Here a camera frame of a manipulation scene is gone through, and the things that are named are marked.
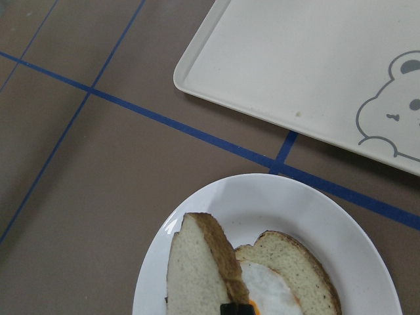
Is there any white round plate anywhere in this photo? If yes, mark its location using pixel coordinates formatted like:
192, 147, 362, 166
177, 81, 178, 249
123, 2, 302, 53
133, 173, 402, 314

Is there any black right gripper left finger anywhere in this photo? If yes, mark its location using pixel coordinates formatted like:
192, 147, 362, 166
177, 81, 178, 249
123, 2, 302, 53
220, 303, 237, 315

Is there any bread slice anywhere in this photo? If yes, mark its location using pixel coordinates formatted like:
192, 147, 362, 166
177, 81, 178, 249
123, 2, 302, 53
167, 213, 249, 314
236, 230, 342, 314

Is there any fried egg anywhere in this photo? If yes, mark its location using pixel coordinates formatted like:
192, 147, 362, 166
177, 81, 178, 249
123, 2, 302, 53
240, 261, 303, 314

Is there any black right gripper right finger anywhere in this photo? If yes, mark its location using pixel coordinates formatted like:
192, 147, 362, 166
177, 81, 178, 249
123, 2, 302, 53
237, 304, 256, 315

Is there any cream bear serving tray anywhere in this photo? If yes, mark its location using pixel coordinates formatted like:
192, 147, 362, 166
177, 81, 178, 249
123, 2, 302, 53
173, 1, 419, 175

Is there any bread slice under egg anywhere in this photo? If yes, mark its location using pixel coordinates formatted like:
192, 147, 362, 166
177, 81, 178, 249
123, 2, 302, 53
236, 230, 342, 314

